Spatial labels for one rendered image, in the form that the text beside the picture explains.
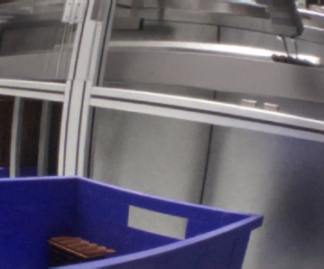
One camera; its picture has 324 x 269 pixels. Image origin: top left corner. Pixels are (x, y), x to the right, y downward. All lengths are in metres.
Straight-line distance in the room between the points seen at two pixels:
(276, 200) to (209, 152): 0.24
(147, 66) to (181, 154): 0.33
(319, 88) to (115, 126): 0.74
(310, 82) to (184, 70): 0.31
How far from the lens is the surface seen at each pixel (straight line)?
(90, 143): 1.35
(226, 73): 1.23
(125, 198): 1.07
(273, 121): 1.10
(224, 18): 1.53
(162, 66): 1.31
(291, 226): 1.45
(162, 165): 1.61
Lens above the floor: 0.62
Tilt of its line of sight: 5 degrees down
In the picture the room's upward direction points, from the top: 6 degrees clockwise
